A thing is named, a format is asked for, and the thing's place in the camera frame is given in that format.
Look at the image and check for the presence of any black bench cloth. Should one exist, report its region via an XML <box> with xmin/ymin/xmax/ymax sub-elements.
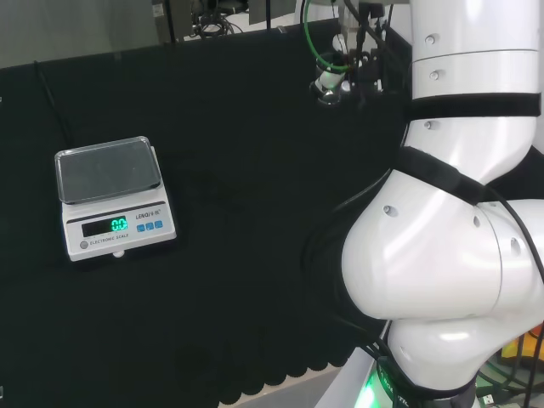
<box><xmin>0</xmin><ymin>20</ymin><xmax>416</xmax><ymax>408</ymax></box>

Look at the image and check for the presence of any white electronic balance steel pan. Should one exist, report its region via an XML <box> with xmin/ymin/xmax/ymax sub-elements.
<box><xmin>54</xmin><ymin>135</ymin><xmax>178</xmax><ymax>263</ymax></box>

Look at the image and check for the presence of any green robot cable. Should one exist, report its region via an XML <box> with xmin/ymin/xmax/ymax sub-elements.
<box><xmin>303</xmin><ymin>0</ymin><xmax>354</xmax><ymax>72</ymax></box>

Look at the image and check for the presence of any black background cable bundle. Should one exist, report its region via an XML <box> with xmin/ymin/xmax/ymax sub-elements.
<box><xmin>189</xmin><ymin>0</ymin><xmax>252</xmax><ymax>38</ymax></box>

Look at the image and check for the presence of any yellow stop button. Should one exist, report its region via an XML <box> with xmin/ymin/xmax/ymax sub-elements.
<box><xmin>500</xmin><ymin>320</ymin><xmax>544</xmax><ymax>362</ymax></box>

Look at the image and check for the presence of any clear glass beaker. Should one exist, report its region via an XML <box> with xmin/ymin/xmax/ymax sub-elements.
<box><xmin>312</xmin><ymin>52</ymin><xmax>354</xmax><ymax>106</ymax></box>

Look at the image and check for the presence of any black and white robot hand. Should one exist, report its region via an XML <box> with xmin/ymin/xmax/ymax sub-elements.
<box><xmin>330</xmin><ymin>23</ymin><xmax>400</xmax><ymax>98</ymax></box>

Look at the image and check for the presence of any black balance power cable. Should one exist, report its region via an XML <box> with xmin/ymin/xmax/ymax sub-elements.
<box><xmin>32</xmin><ymin>60</ymin><xmax>73</xmax><ymax>145</ymax></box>

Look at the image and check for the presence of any black tripod pole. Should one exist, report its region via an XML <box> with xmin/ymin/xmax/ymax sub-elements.
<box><xmin>166</xmin><ymin>0</ymin><xmax>179</xmax><ymax>43</ymax></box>

